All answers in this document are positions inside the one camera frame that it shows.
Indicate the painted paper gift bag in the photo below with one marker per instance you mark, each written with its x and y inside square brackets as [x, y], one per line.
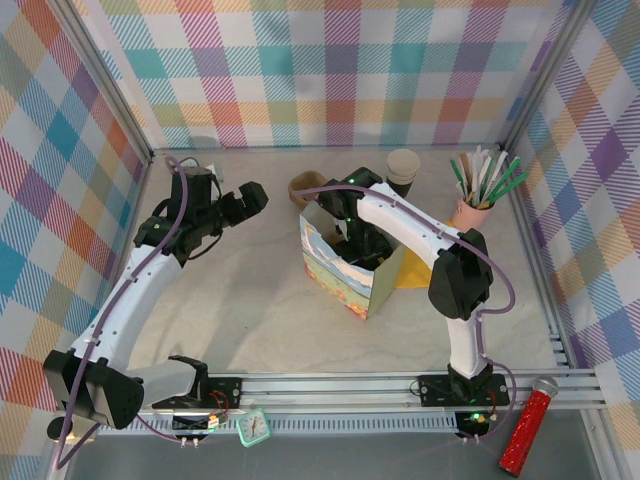
[340, 280]

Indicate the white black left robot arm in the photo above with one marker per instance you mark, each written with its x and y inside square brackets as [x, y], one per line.
[120, 310]

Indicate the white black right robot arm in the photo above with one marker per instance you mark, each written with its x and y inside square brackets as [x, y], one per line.
[415, 225]

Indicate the black paper cup stack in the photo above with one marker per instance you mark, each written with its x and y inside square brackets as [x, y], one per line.
[402, 162]

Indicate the yellow paper napkin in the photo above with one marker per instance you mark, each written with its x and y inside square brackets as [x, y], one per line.
[415, 277]

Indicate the pink cup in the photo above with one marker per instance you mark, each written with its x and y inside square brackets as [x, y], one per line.
[467, 217]

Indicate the brown stir stick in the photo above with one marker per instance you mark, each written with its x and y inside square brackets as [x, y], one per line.
[466, 172]

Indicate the white stir stick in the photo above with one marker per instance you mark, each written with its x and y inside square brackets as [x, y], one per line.
[505, 152]
[487, 172]
[478, 165]

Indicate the small circuit board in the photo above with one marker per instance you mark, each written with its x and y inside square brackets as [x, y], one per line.
[472, 421]
[192, 424]

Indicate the mint square clock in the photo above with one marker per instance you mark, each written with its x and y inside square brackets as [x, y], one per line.
[254, 427]

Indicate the red glitter microphone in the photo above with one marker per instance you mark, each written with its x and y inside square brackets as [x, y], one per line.
[525, 425]

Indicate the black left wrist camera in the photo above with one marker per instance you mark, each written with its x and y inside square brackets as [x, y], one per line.
[192, 190]

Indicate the aluminium frame post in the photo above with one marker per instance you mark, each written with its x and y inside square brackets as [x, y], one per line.
[111, 85]
[540, 75]

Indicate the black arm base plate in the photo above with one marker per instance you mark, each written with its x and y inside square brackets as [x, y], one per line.
[225, 392]
[435, 390]

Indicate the aluminium frame rail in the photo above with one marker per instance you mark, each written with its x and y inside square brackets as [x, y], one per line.
[325, 390]

